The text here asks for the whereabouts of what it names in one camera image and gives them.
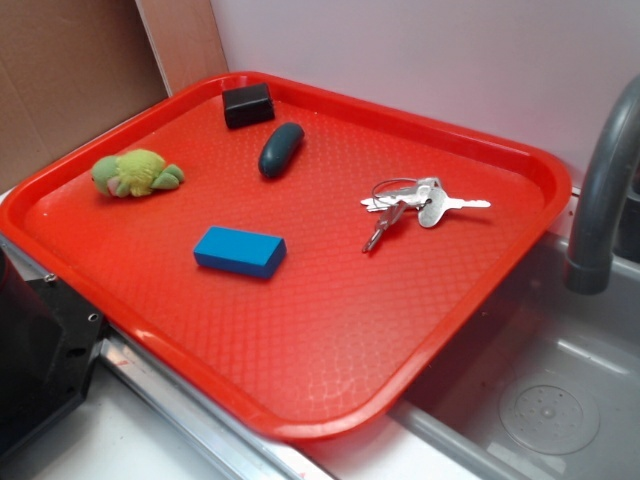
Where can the dark green plastic pickle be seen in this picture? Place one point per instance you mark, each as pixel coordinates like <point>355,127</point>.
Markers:
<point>279,150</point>

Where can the red plastic tray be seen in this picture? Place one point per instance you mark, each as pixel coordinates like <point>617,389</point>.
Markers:
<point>335,336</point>

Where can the blue rectangular block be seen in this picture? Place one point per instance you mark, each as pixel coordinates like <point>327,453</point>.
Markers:
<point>241,252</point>

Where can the silver key bunch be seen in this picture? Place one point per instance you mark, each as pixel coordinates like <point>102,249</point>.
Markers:
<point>394,197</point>

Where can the black rectangular box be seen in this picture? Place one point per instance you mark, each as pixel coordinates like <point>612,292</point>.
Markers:
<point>248,105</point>

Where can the green plush toy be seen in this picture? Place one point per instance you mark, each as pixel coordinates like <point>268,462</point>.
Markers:
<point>136,173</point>

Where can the grey plastic sink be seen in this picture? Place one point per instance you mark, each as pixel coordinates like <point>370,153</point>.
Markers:
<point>541,382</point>

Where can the grey toy faucet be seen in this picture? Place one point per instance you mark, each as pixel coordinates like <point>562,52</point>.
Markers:
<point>606,222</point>

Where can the brown cardboard panel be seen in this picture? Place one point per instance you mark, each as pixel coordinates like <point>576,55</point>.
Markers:
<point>72,70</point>

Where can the silver metal rail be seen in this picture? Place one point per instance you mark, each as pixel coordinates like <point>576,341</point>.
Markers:
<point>139,421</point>

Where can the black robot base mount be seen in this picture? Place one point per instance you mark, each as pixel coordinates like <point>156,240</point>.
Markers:
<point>50,339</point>

